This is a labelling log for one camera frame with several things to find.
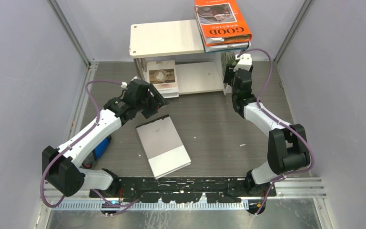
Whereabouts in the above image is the white palm leaf book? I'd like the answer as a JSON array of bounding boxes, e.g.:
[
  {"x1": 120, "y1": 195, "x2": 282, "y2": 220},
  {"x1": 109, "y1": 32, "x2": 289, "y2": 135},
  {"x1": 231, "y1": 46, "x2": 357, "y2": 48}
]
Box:
[{"x1": 215, "y1": 51, "x2": 237, "y2": 95}]

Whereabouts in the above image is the white coffee cover book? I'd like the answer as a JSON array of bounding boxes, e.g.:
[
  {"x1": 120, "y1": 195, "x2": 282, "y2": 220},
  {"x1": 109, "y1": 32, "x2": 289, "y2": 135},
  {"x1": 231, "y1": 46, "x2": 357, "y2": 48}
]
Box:
[{"x1": 145, "y1": 60, "x2": 179, "y2": 99}]

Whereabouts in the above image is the teal Humor book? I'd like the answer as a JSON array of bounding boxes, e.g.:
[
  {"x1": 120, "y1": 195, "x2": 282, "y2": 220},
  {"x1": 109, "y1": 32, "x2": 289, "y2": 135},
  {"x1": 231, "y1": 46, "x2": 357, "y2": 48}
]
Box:
[{"x1": 203, "y1": 42, "x2": 251, "y2": 53}]

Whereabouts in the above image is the grey white notebook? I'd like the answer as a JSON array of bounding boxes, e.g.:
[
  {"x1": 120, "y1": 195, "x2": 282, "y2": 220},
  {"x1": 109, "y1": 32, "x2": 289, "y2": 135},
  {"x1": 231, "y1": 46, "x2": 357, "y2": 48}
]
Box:
[{"x1": 136, "y1": 114, "x2": 191, "y2": 179}]

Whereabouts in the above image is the orange book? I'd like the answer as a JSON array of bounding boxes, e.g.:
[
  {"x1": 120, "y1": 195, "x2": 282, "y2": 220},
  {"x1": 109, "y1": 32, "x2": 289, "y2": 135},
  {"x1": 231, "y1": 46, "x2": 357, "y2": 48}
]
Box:
[{"x1": 194, "y1": 0, "x2": 252, "y2": 47}]

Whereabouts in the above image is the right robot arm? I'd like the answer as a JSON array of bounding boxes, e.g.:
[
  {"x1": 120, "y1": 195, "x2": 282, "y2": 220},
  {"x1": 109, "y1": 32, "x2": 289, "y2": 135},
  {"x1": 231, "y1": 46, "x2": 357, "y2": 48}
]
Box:
[{"x1": 224, "y1": 64, "x2": 312, "y2": 196}]

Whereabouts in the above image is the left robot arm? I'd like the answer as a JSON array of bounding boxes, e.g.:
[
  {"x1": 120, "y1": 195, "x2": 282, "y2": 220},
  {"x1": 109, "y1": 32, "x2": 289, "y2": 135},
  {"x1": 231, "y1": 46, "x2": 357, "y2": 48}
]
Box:
[{"x1": 41, "y1": 79, "x2": 168, "y2": 197}]

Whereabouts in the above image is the white two-tier shelf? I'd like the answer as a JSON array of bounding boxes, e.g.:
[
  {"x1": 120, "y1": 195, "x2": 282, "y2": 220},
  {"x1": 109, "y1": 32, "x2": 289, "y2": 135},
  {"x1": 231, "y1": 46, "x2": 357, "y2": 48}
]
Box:
[{"x1": 129, "y1": 20, "x2": 231, "y2": 95}]

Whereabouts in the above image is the blue grey cloth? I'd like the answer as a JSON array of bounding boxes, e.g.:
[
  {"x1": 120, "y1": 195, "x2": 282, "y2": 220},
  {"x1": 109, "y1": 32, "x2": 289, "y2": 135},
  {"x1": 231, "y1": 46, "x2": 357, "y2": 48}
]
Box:
[{"x1": 81, "y1": 135, "x2": 112, "y2": 169}]

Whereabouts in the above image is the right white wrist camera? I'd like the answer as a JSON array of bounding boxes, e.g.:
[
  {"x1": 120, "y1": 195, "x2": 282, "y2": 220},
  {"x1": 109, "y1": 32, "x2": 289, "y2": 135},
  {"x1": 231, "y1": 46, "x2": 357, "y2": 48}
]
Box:
[{"x1": 234, "y1": 53, "x2": 253, "y2": 72}]

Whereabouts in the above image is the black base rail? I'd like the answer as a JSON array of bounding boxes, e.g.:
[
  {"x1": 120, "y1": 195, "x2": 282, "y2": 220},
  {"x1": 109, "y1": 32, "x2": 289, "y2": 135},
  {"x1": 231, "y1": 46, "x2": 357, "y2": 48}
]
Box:
[{"x1": 89, "y1": 177, "x2": 275, "y2": 204}]

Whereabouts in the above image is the white slotted cable duct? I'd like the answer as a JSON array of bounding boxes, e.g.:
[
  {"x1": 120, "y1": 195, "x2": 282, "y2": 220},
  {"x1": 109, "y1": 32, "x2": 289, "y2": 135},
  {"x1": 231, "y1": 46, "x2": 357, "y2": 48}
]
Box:
[{"x1": 54, "y1": 200, "x2": 249, "y2": 211}]

